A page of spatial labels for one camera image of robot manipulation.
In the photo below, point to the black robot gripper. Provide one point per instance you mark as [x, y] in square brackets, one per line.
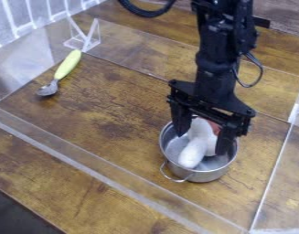
[208, 98]

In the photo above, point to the white plush mushroom red cap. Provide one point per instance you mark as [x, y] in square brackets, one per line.
[203, 138]

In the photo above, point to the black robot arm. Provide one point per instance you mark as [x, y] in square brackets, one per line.
[227, 39]

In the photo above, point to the silver metal pot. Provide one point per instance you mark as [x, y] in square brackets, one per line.
[211, 168]

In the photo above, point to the black strip on table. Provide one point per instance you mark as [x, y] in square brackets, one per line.
[261, 22]

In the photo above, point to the clear acrylic triangular stand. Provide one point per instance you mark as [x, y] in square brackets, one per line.
[83, 41]

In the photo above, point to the yellow-green handled metal spoon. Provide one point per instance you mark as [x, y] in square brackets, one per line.
[66, 67]

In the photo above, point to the clear acrylic enclosure wall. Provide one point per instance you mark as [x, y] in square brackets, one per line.
[202, 206]

